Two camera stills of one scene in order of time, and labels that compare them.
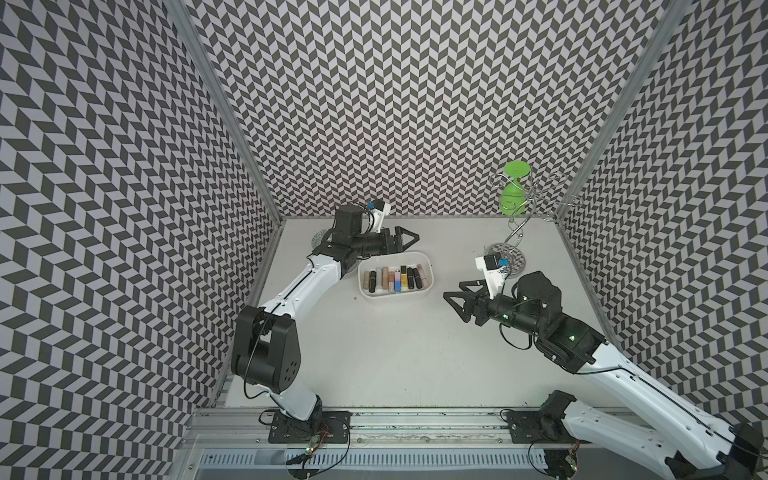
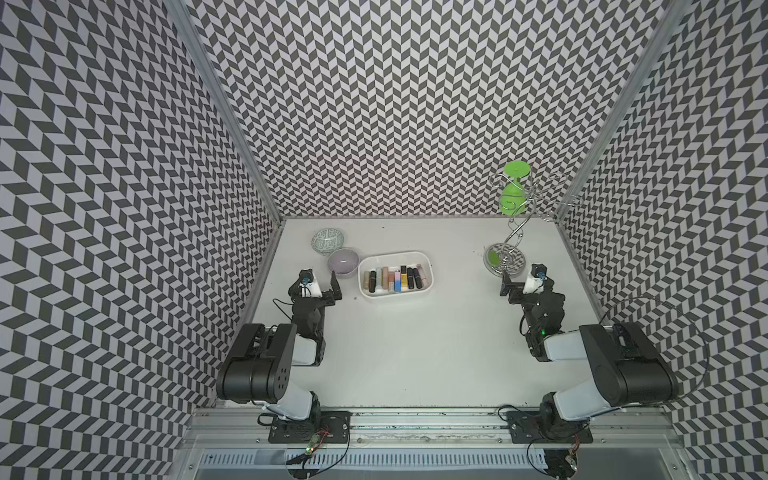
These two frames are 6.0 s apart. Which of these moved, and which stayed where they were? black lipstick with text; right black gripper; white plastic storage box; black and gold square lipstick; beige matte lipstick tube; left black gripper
Moved: left black gripper; right black gripper
Stayed: black lipstick with text; black and gold square lipstick; white plastic storage box; beige matte lipstick tube
